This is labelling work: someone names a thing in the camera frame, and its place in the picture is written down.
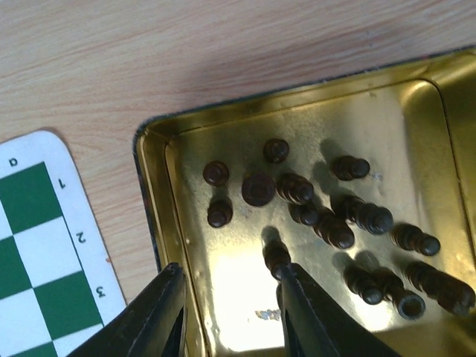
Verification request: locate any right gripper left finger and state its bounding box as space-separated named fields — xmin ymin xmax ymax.
xmin=69 ymin=263 xmax=187 ymax=356

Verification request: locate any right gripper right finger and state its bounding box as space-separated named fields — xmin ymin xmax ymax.
xmin=277 ymin=263 xmax=398 ymax=356

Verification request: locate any gold tin with dark pieces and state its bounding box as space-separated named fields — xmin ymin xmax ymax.
xmin=135 ymin=46 xmax=475 ymax=356

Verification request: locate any dark brown chess piece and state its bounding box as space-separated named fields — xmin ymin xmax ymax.
xmin=289 ymin=205 xmax=320 ymax=226
xmin=207 ymin=200 xmax=233 ymax=228
xmin=391 ymin=223 xmax=441 ymax=257
xmin=263 ymin=138 xmax=290 ymax=164
xmin=405 ymin=261 xmax=475 ymax=316
xmin=313 ymin=208 xmax=355 ymax=249
xmin=344 ymin=265 xmax=383 ymax=305
xmin=339 ymin=196 xmax=393 ymax=235
xmin=241 ymin=172 xmax=276 ymax=207
xmin=331 ymin=155 xmax=370 ymax=181
xmin=202 ymin=161 xmax=229 ymax=187
xmin=376 ymin=268 xmax=426 ymax=321
xmin=263 ymin=239 xmax=291 ymax=281
xmin=277 ymin=173 xmax=315 ymax=205

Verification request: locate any green white chess board mat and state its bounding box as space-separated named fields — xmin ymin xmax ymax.
xmin=1 ymin=130 xmax=126 ymax=356

